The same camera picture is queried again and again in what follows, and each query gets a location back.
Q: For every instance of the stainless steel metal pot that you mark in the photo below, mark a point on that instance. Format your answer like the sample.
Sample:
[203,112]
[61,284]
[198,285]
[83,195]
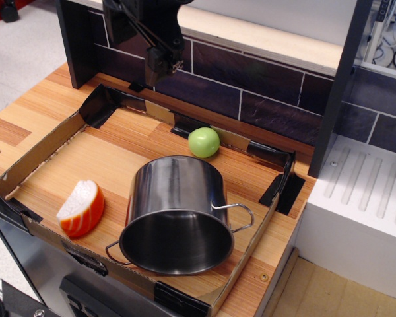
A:
[177,219]

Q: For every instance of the dark grey vertical post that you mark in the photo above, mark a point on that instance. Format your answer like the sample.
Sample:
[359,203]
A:
[333,108]

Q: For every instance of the orange salmon sushi toy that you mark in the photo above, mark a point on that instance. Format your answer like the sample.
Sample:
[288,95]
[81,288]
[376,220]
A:
[82,210]

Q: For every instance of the green toy apple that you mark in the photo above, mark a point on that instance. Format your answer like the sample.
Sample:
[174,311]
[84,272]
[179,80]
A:
[203,142]

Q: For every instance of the white dish drying rack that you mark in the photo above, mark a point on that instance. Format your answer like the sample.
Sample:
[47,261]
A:
[358,182]

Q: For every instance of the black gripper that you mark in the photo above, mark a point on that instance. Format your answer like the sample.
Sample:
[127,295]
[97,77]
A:
[157,22]

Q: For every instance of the cardboard fence with black tape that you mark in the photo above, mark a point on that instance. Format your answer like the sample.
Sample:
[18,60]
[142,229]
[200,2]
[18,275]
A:
[108,140]

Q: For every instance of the dark left shelf post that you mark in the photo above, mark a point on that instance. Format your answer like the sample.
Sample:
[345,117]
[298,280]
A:
[78,41]

